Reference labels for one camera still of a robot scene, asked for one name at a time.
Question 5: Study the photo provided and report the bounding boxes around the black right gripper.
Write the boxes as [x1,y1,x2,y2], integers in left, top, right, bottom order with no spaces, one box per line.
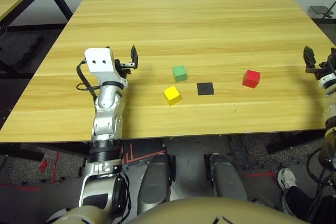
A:
[303,46,336,80]

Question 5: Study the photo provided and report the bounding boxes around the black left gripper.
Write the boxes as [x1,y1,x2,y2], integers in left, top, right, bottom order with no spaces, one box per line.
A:
[113,45,140,78]

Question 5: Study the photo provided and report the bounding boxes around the green wooden block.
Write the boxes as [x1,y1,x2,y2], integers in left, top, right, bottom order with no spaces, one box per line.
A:
[172,65,187,83]

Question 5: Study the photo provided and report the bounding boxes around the yellow wooden block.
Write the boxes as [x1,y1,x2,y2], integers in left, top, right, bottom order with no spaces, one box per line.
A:
[163,86,182,106]

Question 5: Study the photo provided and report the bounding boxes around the red wooden block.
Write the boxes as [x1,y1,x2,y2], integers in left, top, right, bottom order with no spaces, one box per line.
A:
[241,69,261,89]

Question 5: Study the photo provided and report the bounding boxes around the black folding stool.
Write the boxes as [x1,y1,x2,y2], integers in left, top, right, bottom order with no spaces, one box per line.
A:
[309,5,335,19]

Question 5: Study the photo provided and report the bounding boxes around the black square pad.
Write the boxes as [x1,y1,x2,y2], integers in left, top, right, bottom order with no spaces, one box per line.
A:
[196,82,215,96]

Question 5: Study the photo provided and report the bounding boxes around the black floor mat red lines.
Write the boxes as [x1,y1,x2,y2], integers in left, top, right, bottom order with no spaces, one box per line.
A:
[121,138,166,165]

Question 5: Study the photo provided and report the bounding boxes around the dark speckled foam mat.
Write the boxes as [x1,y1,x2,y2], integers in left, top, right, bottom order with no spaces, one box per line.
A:
[0,33,43,69]

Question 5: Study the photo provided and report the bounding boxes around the grey speckled rubber floor mat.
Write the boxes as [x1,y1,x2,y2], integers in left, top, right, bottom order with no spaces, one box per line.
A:
[227,132,323,174]

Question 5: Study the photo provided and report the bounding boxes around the grey robot left foot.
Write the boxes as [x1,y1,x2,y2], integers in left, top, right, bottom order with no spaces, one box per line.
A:
[136,153,173,216]

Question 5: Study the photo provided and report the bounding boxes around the grey robot foot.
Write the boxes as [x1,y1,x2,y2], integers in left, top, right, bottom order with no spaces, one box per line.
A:
[208,153,248,201]
[136,153,173,216]

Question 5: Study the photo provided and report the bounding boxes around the black trouser leg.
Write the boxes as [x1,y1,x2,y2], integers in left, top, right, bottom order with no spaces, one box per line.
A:
[284,186,336,224]

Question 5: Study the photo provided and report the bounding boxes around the grey robot right foot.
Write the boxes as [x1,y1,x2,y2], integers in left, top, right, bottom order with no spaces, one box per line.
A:
[208,153,248,201]

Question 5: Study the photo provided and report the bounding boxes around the beige robot torso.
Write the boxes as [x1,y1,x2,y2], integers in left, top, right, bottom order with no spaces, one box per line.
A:
[128,197,303,224]

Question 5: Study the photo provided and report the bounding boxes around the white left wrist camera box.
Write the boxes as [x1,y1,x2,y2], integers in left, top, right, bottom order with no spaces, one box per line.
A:
[84,47,129,90]

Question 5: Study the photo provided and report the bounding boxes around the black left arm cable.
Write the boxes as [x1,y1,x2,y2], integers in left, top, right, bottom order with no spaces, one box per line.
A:
[76,59,100,102]

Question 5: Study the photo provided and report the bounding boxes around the black main table frame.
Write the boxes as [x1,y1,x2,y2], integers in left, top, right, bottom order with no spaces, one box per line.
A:
[0,129,328,162]

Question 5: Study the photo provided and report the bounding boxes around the black floor cable bundle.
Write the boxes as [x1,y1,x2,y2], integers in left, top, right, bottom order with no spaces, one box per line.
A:
[306,147,336,223]

